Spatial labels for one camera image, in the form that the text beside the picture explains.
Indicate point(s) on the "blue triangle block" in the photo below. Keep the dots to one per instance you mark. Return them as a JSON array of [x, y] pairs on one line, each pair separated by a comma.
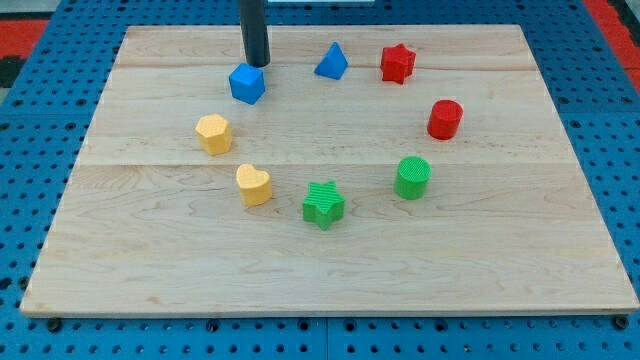
[[333, 64]]

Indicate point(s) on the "blue cube block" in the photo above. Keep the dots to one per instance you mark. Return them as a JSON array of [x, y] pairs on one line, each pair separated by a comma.
[[247, 83]]

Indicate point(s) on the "green star block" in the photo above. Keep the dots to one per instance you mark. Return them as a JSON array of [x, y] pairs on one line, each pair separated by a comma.
[[323, 204]]

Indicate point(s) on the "yellow heart block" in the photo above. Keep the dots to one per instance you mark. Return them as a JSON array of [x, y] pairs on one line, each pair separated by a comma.
[[255, 185]]

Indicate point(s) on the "light wooden board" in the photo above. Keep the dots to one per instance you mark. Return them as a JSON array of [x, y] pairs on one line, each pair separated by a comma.
[[151, 226]]

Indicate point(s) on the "green cylinder block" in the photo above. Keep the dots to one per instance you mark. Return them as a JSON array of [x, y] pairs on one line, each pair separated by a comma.
[[412, 176]]

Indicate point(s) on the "yellow hexagon block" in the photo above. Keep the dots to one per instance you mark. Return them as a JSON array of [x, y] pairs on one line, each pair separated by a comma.
[[214, 134]]

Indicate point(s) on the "red cylinder block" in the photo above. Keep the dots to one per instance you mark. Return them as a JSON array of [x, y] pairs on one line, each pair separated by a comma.
[[444, 119]]

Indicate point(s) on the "red star block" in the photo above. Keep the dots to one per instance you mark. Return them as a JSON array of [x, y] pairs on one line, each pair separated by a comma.
[[397, 63]]

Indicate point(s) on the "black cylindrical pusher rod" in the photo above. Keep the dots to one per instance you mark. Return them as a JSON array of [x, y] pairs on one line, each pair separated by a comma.
[[254, 32]]

